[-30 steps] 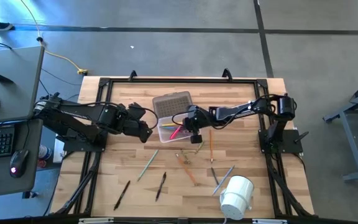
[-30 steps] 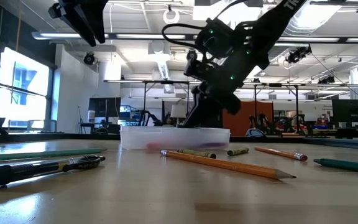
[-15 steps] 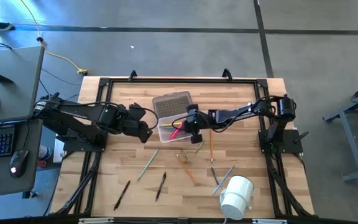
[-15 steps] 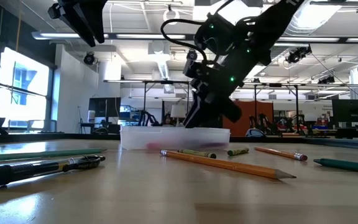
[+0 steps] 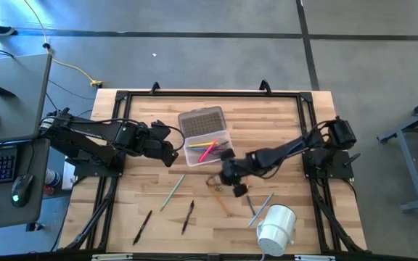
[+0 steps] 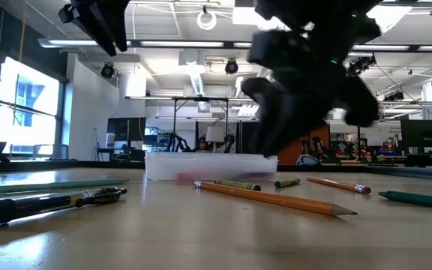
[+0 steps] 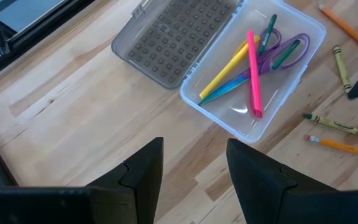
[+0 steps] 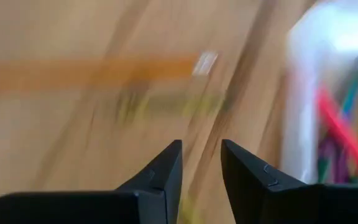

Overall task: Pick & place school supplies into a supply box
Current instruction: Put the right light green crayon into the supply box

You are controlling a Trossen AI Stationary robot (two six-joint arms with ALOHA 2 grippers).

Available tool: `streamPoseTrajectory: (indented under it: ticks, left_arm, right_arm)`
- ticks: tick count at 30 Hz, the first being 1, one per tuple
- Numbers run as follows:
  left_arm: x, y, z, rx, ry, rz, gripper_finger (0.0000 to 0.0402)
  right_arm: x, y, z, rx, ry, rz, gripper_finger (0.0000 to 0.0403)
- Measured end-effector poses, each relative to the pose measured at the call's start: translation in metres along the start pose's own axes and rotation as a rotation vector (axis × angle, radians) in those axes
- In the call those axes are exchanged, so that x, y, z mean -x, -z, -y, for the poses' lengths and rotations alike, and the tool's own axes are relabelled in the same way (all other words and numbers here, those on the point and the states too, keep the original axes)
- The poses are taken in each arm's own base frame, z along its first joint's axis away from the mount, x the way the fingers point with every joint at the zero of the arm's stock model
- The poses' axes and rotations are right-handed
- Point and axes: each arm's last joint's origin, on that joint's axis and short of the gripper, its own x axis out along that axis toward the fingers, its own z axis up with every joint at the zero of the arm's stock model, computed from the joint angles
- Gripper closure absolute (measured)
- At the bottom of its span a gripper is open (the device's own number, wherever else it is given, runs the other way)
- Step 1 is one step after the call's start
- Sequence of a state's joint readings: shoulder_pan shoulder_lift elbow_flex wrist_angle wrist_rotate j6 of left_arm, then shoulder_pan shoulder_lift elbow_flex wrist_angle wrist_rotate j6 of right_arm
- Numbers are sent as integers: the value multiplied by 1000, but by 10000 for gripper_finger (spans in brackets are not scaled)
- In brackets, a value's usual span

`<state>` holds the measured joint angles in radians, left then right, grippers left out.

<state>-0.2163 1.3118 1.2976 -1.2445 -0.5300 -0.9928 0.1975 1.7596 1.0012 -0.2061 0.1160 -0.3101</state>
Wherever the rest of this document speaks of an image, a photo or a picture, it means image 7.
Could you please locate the black aluminium frame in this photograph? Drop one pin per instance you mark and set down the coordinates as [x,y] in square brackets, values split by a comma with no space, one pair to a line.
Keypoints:
[42,25]

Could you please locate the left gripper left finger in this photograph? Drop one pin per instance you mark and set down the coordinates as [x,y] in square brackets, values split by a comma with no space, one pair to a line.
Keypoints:
[135,186]

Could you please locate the olive crayon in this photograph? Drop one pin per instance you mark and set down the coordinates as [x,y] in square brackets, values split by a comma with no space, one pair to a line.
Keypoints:
[334,124]
[341,68]

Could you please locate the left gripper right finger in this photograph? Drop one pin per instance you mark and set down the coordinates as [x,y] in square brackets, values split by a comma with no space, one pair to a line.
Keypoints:
[259,186]

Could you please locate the dark green crayon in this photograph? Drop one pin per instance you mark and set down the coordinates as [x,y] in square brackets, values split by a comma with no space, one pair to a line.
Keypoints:
[286,54]
[267,34]

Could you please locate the clear box with grey lid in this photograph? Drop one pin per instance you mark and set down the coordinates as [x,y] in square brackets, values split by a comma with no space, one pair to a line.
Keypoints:
[166,46]

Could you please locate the orange pencil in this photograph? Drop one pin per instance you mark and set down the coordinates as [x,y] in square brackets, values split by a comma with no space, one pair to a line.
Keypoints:
[343,147]
[350,31]

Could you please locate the purple scissors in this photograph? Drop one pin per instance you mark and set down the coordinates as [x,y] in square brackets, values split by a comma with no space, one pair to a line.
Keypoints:
[228,87]

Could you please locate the pink highlighter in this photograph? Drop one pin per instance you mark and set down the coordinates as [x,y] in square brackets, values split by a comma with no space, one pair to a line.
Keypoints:
[254,77]

